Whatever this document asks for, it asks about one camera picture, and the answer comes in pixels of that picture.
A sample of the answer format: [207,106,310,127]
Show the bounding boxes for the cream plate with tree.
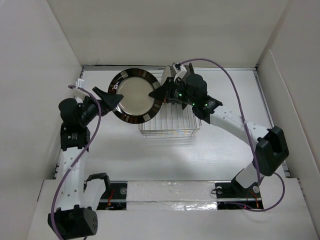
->
[160,65,173,85]

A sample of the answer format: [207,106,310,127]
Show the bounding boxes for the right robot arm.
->
[149,73,289,197]

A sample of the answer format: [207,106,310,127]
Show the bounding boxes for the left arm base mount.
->
[97,181,128,211]

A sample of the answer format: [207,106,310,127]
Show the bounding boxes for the dark floral rectangular plate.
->
[186,63,196,78]

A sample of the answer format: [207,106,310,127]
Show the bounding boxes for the cream plate checkered rim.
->
[107,68,162,125]

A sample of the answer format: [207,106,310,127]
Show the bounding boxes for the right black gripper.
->
[150,75,197,106]

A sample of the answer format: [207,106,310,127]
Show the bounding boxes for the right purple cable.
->
[174,58,288,212]

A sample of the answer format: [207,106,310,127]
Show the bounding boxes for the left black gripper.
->
[79,87,123,127]

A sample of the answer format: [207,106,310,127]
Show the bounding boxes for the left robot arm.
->
[47,85,123,240]

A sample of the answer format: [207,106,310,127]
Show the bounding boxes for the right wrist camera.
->
[172,63,186,82]

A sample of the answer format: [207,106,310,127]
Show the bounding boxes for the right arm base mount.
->
[211,181,264,210]

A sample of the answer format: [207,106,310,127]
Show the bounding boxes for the grey deer round plate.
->
[181,65,188,81]

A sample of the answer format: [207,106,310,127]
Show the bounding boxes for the wire dish rack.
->
[138,103,202,138]

